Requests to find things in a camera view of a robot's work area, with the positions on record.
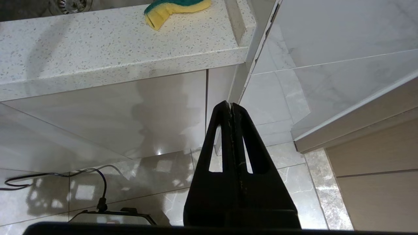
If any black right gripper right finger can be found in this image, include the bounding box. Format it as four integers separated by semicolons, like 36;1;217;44
232;103;301;228

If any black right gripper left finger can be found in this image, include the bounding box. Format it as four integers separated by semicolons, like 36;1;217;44
183;101;245;228

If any green sponge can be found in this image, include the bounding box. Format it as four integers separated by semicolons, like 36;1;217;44
144;0;212;31

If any grey black robot base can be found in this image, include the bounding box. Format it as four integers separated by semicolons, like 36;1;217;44
69;207;157;226

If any round metal sink drain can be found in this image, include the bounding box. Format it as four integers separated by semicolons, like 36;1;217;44
49;0;92;15

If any stainless steel sink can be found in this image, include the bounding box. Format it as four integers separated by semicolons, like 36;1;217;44
0;0;157;23

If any beige wooden cabinet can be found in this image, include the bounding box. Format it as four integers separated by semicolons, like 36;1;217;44
294;70;418;235

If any white cabinet door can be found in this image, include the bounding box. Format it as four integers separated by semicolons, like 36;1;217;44
0;69;207;173

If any thin black floor cable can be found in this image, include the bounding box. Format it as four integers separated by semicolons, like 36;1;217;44
0;168;108;212

